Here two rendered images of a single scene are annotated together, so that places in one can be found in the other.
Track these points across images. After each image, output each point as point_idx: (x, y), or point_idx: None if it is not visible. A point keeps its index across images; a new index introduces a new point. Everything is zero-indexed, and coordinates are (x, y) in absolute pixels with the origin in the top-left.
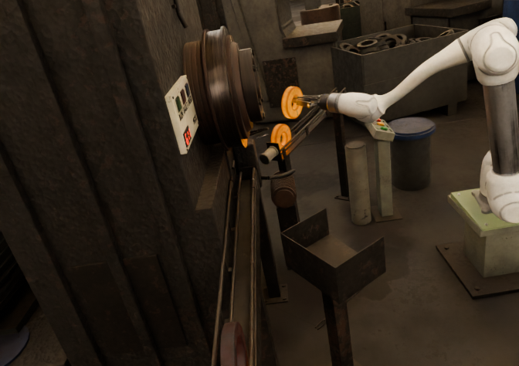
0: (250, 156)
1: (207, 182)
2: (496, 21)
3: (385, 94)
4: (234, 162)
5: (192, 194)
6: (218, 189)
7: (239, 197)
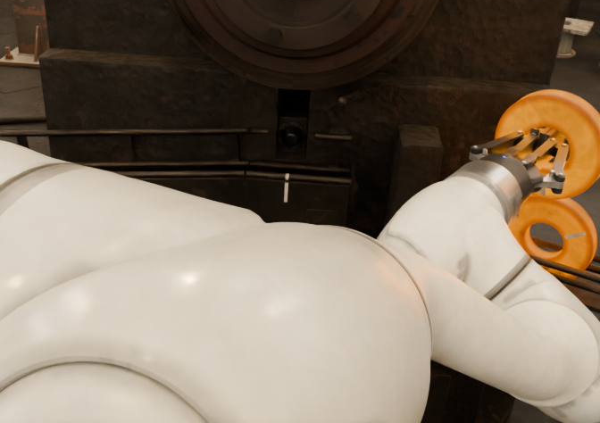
0: (395, 168)
1: (140, 57)
2: (128, 260)
3: (546, 333)
4: (342, 136)
5: (55, 25)
6: (120, 72)
7: (228, 162)
